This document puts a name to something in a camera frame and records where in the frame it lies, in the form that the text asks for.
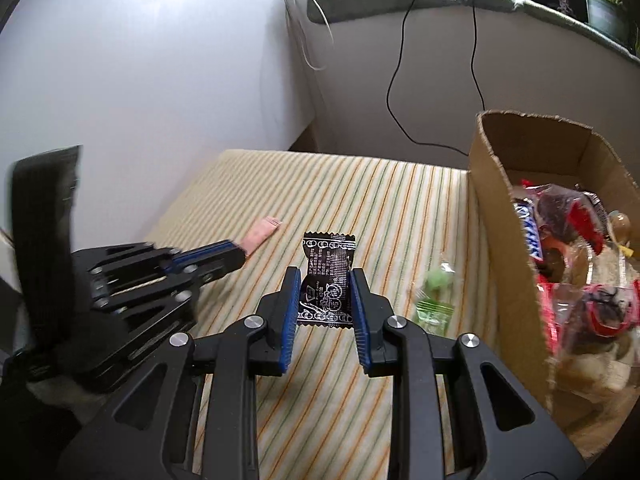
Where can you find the yellow candy packet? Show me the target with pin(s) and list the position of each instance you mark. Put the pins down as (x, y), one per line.
(625, 249)

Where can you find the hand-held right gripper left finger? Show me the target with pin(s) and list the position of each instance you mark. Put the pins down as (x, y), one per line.
(292, 320)

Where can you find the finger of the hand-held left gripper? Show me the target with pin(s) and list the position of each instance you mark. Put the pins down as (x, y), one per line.
(150, 295)
(215, 257)

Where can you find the brown chocolate bar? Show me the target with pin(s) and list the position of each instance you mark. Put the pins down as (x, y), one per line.
(530, 230)

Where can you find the clear bread package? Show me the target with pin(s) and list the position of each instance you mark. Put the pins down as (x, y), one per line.
(607, 270)

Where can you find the green candy packet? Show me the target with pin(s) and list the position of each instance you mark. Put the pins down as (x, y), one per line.
(435, 300)

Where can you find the potted spider plant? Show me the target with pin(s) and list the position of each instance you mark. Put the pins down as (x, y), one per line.
(605, 15)

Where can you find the packaged brown tea egg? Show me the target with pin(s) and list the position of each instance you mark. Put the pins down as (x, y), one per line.
(620, 222)

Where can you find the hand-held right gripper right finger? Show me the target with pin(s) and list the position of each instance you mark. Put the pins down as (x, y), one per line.
(360, 325)

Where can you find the striped bed sheet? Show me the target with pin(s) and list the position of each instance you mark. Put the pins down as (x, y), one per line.
(350, 195)

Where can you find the small purple plant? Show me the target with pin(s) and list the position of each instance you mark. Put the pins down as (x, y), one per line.
(564, 2)

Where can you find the black candy packet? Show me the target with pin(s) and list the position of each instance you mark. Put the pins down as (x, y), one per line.
(327, 280)

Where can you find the pink snack packet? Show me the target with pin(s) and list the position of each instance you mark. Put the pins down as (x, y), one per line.
(260, 232)

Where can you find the brown cardboard box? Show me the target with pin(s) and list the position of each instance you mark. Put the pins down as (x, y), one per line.
(500, 240)

